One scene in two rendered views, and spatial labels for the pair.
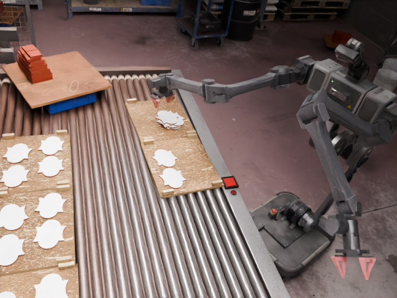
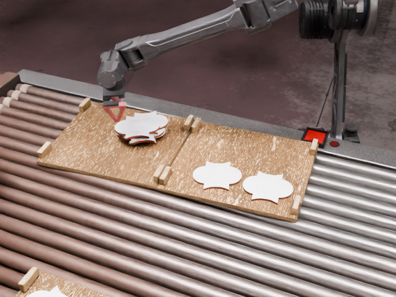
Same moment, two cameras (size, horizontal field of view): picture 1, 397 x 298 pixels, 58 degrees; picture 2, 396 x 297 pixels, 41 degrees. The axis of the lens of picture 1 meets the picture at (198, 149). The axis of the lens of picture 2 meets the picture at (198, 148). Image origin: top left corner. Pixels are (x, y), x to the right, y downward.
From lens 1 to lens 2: 1.19 m
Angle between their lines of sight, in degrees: 32
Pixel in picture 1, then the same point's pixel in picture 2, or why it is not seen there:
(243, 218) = (388, 158)
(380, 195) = (312, 78)
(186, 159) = (239, 155)
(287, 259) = not seen: hidden behind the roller
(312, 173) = (237, 106)
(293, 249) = not seen: hidden behind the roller
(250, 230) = not seen: outside the picture
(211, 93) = (268, 8)
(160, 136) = (163, 158)
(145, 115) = (95, 151)
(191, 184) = (294, 174)
